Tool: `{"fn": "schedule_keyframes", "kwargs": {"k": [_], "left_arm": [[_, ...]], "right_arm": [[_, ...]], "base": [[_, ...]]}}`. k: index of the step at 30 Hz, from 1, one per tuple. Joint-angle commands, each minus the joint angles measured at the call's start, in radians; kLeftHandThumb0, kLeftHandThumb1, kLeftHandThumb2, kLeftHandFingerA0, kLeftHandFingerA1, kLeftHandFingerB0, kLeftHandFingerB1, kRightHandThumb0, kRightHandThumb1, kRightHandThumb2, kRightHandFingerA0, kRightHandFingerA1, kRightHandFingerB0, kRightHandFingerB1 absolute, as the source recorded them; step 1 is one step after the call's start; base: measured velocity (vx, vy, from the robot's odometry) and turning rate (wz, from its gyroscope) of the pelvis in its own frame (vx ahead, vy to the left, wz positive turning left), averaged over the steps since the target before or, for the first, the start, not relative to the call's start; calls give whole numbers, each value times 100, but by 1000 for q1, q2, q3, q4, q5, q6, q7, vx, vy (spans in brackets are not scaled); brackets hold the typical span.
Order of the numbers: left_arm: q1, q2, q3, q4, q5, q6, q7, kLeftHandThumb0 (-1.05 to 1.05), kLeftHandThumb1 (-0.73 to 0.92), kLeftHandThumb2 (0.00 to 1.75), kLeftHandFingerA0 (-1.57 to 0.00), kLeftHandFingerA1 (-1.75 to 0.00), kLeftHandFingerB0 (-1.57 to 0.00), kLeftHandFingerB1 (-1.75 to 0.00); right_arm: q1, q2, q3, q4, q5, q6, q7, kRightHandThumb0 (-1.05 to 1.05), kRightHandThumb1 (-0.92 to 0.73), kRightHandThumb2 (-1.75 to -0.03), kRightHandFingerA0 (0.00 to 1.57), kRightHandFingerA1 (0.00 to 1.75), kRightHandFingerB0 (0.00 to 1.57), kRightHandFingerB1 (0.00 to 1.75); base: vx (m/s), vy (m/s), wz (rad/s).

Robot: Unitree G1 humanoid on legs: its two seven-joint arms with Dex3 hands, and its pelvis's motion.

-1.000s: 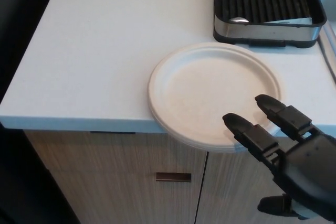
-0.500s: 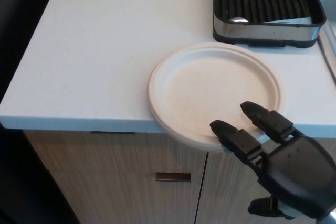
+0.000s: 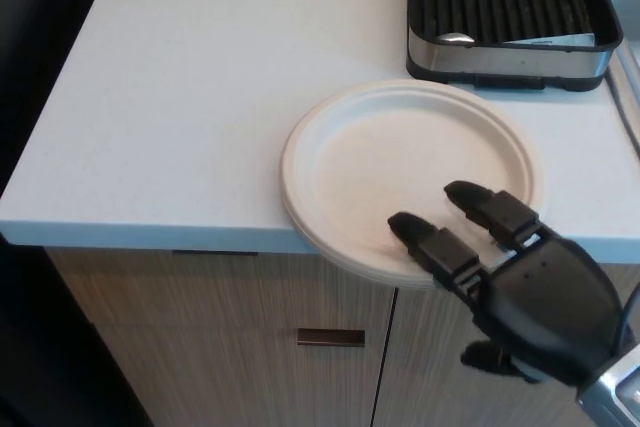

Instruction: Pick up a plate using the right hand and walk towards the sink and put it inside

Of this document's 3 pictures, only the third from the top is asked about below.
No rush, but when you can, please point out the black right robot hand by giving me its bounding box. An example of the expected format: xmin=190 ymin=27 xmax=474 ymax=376
xmin=387 ymin=179 xmax=627 ymax=387

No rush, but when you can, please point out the white paper plate stack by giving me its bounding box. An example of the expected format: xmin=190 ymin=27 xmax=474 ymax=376
xmin=279 ymin=78 xmax=547 ymax=292

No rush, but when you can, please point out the wood grain cabinet door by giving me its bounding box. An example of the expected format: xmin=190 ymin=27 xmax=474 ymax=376
xmin=372 ymin=259 xmax=640 ymax=427

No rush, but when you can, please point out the black and steel dish rack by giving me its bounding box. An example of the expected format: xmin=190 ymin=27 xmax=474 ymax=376
xmin=405 ymin=0 xmax=625 ymax=92

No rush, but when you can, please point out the wood grain drawer unit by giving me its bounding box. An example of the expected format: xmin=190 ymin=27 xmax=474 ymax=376
xmin=47 ymin=246 xmax=397 ymax=427

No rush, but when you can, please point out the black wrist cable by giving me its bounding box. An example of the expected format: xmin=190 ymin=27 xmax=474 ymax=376
xmin=612 ymin=284 xmax=640 ymax=363

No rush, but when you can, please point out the dark recessed drawer handle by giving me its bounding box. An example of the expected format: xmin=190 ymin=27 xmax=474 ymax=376
xmin=296 ymin=328 xmax=367 ymax=349

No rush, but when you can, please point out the dark slot drawer handle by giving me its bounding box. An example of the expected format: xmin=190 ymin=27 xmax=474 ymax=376
xmin=172 ymin=249 xmax=260 ymax=257

